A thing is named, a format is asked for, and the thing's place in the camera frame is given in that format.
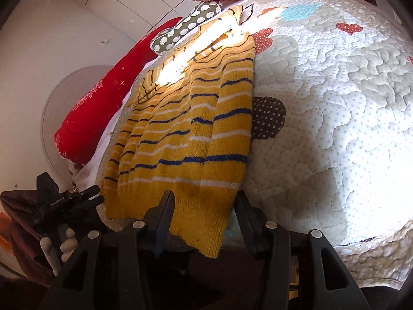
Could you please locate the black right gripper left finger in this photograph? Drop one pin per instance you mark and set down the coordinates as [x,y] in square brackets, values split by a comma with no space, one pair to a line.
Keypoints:
[103,272]

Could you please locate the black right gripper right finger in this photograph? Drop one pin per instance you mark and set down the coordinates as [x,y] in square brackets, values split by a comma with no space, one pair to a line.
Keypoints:
[301,271]

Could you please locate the yellow striped knit sweater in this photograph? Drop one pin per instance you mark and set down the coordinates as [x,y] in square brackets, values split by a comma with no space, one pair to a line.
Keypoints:
[186,128]

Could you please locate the white gloved hand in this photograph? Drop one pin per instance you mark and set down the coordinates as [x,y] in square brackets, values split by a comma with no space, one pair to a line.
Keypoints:
[58,254]

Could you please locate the red long pillow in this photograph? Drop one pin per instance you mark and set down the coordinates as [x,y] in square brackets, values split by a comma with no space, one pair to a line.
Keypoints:
[79,134]

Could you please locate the beige patchwork quilt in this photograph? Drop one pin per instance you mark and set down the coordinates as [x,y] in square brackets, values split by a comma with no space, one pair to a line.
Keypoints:
[331,139]

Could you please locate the green hedgehog print pillow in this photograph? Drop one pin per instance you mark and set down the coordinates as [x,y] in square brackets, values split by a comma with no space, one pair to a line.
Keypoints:
[169,37]

